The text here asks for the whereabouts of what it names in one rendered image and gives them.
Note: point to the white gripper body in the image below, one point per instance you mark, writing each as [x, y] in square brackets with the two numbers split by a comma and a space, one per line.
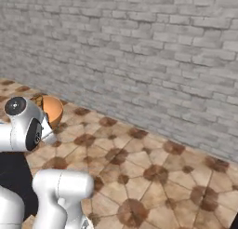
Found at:
[48, 132]

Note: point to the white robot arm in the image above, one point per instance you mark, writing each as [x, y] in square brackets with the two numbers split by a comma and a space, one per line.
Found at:
[59, 189]

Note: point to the orange bowl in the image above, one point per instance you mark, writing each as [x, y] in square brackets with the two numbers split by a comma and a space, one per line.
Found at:
[53, 110]

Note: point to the brown bread piece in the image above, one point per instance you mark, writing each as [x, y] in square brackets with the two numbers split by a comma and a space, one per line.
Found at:
[37, 100]

